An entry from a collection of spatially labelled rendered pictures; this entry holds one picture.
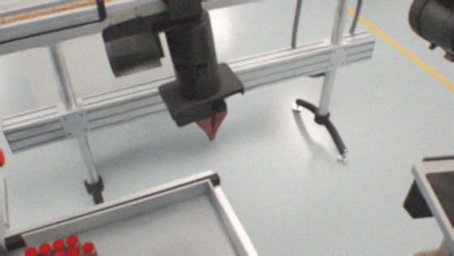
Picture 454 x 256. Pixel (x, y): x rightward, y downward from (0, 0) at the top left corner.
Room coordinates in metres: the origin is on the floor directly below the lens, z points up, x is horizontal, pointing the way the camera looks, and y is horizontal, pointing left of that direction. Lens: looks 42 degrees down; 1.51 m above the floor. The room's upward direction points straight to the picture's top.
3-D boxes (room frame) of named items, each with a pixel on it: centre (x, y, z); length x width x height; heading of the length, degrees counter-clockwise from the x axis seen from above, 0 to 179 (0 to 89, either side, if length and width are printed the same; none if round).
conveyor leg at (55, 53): (1.20, 0.56, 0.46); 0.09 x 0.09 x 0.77; 23
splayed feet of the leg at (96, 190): (1.20, 0.56, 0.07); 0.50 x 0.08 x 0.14; 23
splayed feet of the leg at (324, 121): (1.65, -0.50, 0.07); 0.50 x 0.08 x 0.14; 23
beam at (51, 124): (1.41, 0.06, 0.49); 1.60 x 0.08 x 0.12; 113
